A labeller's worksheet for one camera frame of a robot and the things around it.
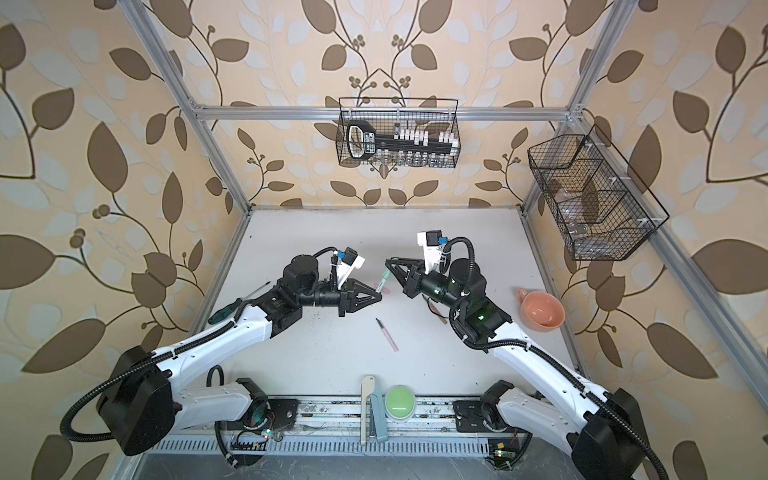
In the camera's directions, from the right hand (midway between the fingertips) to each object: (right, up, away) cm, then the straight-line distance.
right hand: (388, 268), depth 68 cm
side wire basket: (+53, +14, +5) cm, 55 cm away
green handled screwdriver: (-51, -16, +23) cm, 58 cm away
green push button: (+3, -35, +7) cm, 36 cm away
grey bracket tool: (-3, -35, +5) cm, 36 cm away
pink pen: (-1, -22, +20) cm, 30 cm away
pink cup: (+47, -16, +24) cm, 55 cm away
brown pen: (+13, -15, +25) cm, 32 cm away
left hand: (-2, -6, +2) cm, 7 cm away
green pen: (-1, -2, 0) cm, 2 cm away
